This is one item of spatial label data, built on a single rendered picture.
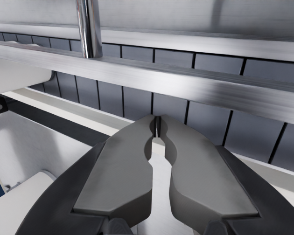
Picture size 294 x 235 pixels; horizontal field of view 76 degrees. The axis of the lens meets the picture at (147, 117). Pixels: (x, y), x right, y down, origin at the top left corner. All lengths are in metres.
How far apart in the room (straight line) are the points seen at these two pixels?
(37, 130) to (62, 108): 0.18
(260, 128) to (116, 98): 0.15
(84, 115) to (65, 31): 0.10
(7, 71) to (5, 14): 0.23
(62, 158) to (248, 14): 0.35
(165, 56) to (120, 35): 0.05
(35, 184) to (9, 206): 0.05
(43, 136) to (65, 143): 0.07
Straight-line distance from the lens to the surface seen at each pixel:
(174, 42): 0.18
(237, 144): 0.19
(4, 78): 0.27
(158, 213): 0.40
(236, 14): 0.21
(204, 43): 0.17
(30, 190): 0.46
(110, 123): 0.20
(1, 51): 0.20
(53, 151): 0.41
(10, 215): 0.45
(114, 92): 0.23
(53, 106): 0.26
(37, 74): 0.28
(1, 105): 0.44
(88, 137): 0.33
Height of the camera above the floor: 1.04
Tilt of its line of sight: 50 degrees down
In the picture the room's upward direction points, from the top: 127 degrees counter-clockwise
